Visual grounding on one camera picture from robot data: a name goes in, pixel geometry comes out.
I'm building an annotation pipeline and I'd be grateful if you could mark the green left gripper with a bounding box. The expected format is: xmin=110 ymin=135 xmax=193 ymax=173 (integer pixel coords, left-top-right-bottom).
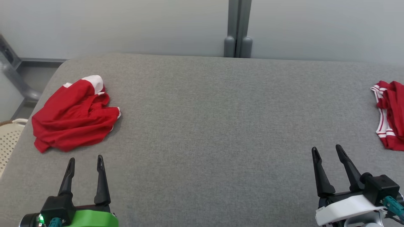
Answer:
xmin=58 ymin=155 xmax=119 ymax=227

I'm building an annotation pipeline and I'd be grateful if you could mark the red and white garment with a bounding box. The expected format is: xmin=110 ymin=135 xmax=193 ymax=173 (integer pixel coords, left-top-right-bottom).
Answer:
xmin=32 ymin=75 xmax=121 ymax=153

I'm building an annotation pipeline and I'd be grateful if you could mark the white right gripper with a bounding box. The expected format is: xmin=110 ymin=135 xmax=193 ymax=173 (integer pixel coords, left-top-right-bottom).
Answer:
xmin=312 ymin=144 xmax=385 ymax=227

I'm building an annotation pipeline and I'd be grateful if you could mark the grey double partition post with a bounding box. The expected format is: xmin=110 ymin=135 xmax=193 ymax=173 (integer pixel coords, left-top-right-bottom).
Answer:
xmin=223 ymin=0 xmax=253 ymax=58

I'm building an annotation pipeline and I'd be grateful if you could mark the grey slotted partition post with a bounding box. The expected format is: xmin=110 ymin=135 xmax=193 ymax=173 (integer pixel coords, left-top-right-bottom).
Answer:
xmin=0 ymin=34 xmax=41 ymax=101

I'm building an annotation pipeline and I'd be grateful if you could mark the red Bulls 23 jersey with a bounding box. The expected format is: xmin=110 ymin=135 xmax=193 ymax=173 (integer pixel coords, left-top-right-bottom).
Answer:
xmin=370 ymin=80 xmax=404 ymax=151

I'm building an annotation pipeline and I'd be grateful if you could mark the teal right cable connector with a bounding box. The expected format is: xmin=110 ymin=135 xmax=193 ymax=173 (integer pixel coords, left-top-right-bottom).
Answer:
xmin=380 ymin=195 xmax=404 ymax=218

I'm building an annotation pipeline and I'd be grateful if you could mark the cream plastic laundry basket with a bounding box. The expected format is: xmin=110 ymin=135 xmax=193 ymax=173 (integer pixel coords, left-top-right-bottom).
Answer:
xmin=0 ymin=119 xmax=29 ymax=178

